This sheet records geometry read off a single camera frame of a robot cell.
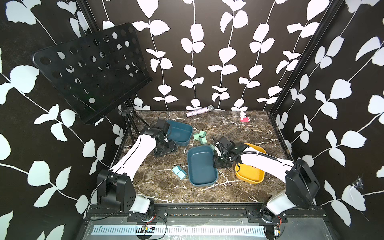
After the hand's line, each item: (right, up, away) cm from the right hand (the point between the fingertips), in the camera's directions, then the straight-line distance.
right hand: (211, 163), depth 83 cm
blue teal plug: (-21, -5, +5) cm, 22 cm away
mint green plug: (-5, +16, +21) cm, 27 cm away
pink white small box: (+29, +26, +31) cm, 50 cm away
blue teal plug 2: (-17, -7, +2) cm, 19 cm away
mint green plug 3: (-4, +11, +17) cm, 21 cm away
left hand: (-22, +8, -1) cm, 24 cm away
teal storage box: (-6, -1, +7) cm, 9 cm away
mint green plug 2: (-9, +13, +20) cm, 25 cm away
